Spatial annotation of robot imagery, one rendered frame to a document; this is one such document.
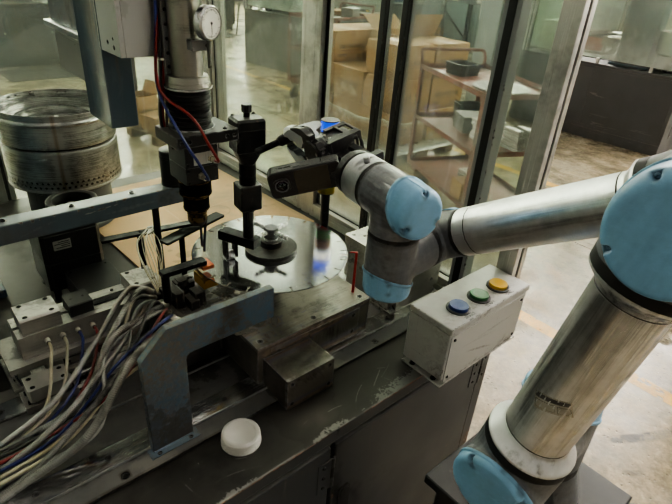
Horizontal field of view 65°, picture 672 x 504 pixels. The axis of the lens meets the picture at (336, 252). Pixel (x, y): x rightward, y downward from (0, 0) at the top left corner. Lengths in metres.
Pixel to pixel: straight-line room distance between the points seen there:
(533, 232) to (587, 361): 0.21
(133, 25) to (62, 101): 0.91
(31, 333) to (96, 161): 0.61
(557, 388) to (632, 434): 1.75
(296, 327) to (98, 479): 0.43
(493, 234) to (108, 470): 0.71
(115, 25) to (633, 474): 2.05
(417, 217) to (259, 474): 0.52
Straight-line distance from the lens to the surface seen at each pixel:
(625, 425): 2.42
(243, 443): 0.99
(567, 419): 0.68
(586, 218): 0.72
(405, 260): 0.75
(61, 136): 1.55
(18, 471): 1.03
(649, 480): 2.27
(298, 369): 1.03
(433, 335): 1.09
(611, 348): 0.61
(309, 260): 1.11
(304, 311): 1.13
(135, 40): 0.93
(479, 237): 0.79
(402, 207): 0.69
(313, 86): 1.64
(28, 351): 1.16
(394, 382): 1.14
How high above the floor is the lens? 1.52
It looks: 30 degrees down
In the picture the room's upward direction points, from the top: 4 degrees clockwise
